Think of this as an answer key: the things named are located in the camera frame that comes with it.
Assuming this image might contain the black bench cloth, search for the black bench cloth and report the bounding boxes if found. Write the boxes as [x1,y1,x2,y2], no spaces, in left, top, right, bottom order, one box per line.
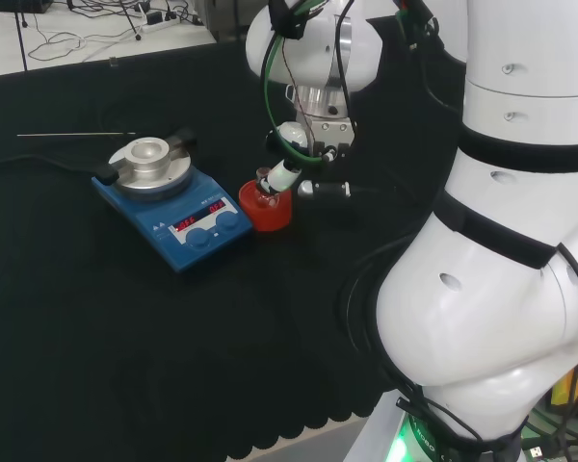
[0,16,468,462]

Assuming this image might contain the clear glass round-bottom flask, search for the clear glass round-bottom flask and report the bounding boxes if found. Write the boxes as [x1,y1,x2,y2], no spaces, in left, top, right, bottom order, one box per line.
[253,166,281,209]

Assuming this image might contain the orange round flask stand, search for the orange round flask stand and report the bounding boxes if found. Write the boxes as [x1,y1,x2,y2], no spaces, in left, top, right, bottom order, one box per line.
[237,178,294,233]

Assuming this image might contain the grey equipment cabinet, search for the grey equipment cabinet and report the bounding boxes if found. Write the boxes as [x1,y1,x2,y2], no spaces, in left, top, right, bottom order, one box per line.
[194,0,271,43]

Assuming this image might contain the black tripod leg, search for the black tripod leg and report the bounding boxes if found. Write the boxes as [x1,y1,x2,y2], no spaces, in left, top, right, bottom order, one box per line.
[13,0,30,71]

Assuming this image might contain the blue base heater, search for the blue base heater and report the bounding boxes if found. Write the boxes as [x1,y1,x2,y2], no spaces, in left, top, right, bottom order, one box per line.
[91,125,255,274]

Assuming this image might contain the thin pale rod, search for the thin pale rod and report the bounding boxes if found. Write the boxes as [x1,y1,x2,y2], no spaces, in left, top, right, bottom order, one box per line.
[16,130,137,139]

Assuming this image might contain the black box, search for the black box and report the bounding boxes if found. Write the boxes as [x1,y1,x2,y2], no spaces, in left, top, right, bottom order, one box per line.
[0,0,54,14]

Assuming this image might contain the white power strip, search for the white power strip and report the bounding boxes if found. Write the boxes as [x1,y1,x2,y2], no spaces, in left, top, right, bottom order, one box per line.
[141,15,180,34]

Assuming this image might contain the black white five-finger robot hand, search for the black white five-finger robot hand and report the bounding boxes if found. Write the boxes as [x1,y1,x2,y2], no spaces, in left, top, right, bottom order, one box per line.
[258,118,357,200]

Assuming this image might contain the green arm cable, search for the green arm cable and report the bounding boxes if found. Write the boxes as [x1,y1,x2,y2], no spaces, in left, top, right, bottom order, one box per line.
[261,0,325,168]

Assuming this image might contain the tangled thin floor cables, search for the tangled thin floor cables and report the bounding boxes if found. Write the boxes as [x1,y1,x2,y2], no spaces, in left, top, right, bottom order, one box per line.
[28,0,148,63]

